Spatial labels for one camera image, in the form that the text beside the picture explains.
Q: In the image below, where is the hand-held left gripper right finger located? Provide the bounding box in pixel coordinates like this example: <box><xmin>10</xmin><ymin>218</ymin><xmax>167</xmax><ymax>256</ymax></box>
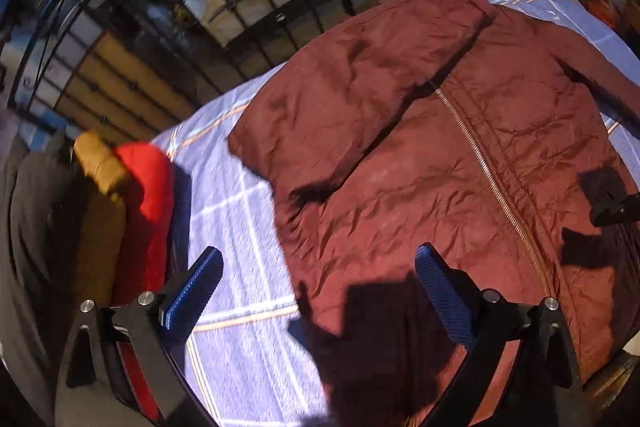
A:
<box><xmin>414</xmin><ymin>243</ymin><xmax>583</xmax><ymax>427</ymax></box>

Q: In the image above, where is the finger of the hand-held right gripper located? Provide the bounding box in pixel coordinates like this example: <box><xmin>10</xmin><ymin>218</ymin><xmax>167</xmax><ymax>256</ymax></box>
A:
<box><xmin>589</xmin><ymin>193</ymin><xmax>640</xmax><ymax>229</ymax></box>

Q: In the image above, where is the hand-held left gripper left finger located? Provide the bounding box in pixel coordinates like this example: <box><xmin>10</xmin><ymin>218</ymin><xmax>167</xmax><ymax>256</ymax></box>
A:
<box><xmin>55</xmin><ymin>246</ymin><xmax>224</xmax><ymax>427</ymax></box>

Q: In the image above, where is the maroon jacket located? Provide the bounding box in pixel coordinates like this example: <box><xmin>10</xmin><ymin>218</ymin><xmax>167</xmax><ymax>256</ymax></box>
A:
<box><xmin>227</xmin><ymin>0</ymin><xmax>640</xmax><ymax>427</ymax></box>

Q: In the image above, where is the blue checked bed sheet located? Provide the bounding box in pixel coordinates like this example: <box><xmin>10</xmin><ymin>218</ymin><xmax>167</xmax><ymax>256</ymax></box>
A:
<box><xmin>150</xmin><ymin>0</ymin><xmax>640</xmax><ymax>427</ymax></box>

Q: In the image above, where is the red garment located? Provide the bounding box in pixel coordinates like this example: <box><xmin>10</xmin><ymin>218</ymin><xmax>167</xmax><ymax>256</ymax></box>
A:
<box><xmin>112</xmin><ymin>143</ymin><xmax>176</xmax><ymax>423</ymax></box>

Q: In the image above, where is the mustard garment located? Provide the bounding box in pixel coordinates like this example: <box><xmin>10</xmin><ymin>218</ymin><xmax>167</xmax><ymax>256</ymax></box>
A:
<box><xmin>72</xmin><ymin>130</ymin><xmax>132</xmax><ymax>308</ymax></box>

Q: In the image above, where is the grey garment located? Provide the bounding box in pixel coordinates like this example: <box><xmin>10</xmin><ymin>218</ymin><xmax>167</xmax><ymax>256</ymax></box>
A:
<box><xmin>0</xmin><ymin>132</ymin><xmax>81</xmax><ymax>427</ymax></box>

